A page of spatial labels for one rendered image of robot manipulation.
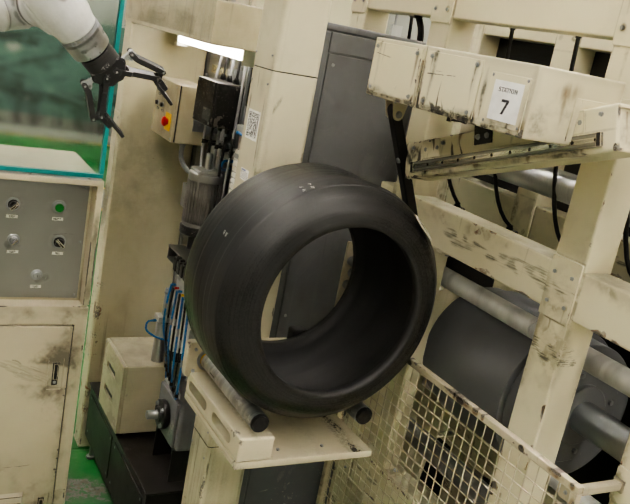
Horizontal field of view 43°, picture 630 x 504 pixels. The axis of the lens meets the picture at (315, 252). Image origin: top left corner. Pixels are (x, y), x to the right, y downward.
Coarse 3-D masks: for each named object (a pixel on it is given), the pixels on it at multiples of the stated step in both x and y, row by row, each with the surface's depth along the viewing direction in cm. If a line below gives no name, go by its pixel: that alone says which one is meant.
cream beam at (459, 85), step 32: (384, 64) 201; (416, 64) 189; (448, 64) 179; (480, 64) 169; (512, 64) 161; (384, 96) 201; (416, 96) 189; (448, 96) 178; (480, 96) 169; (544, 96) 157; (576, 96) 161; (608, 96) 165; (512, 128) 160; (544, 128) 160
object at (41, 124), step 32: (96, 0) 208; (0, 32) 200; (32, 32) 204; (0, 64) 203; (32, 64) 206; (64, 64) 210; (0, 96) 205; (32, 96) 209; (64, 96) 212; (96, 96) 216; (0, 128) 208; (32, 128) 211; (64, 128) 215; (96, 128) 219; (0, 160) 210; (32, 160) 214; (64, 160) 217; (96, 160) 221
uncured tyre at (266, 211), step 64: (256, 192) 178; (320, 192) 172; (384, 192) 180; (192, 256) 183; (256, 256) 167; (384, 256) 211; (192, 320) 185; (256, 320) 170; (384, 320) 210; (256, 384) 176; (320, 384) 204; (384, 384) 193
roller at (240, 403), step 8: (200, 360) 209; (208, 360) 206; (208, 368) 204; (216, 368) 202; (216, 376) 200; (224, 384) 196; (224, 392) 195; (232, 392) 192; (232, 400) 191; (240, 400) 188; (240, 408) 187; (248, 408) 185; (256, 408) 184; (248, 416) 183; (256, 416) 181; (264, 416) 182; (248, 424) 183; (256, 424) 181; (264, 424) 182
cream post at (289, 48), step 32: (288, 0) 193; (320, 0) 196; (288, 32) 195; (320, 32) 199; (256, 64) 205; (288, 64) 198; (256, 96) 204; (288, 96) 200; (288, 128) 203; (256, 160) 203; (288, 160) 206; (192, 448) 233; (192, 480) 232; (224, 480) 229
